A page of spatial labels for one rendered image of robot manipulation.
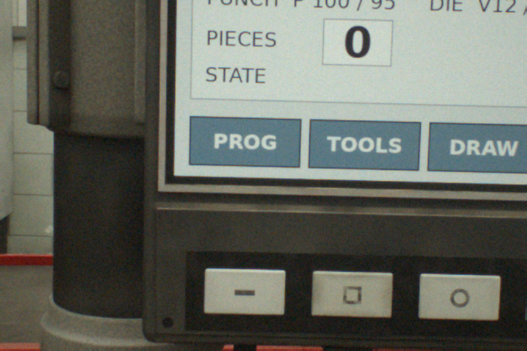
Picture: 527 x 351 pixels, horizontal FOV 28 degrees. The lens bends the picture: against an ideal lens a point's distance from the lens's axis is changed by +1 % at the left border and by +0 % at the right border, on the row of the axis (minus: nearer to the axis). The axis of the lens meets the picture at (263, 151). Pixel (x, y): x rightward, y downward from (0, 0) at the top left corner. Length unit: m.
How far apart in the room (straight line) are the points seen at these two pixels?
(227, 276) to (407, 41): 0.14
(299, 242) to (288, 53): 0.09
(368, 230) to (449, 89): 0.07
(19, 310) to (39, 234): 4.09
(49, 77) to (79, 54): 0.02
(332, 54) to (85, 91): 0.17
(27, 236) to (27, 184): 0.27
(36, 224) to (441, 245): 5.13
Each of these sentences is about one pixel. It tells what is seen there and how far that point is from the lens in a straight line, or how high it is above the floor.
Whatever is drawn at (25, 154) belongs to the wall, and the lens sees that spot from 5.54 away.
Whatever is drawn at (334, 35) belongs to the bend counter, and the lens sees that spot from 0.48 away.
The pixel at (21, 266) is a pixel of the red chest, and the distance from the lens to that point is 1.75.
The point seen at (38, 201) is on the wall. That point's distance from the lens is 5.56.
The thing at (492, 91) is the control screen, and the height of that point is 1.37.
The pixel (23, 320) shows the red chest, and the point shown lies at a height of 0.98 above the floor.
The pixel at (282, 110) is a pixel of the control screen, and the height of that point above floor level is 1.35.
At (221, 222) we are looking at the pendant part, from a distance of 0.49.
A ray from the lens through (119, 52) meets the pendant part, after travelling 0.59.
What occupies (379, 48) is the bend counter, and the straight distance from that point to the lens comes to 0.48.
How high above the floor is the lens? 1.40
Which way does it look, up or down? 8 degrees down
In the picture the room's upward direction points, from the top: 2 degrees clockwise
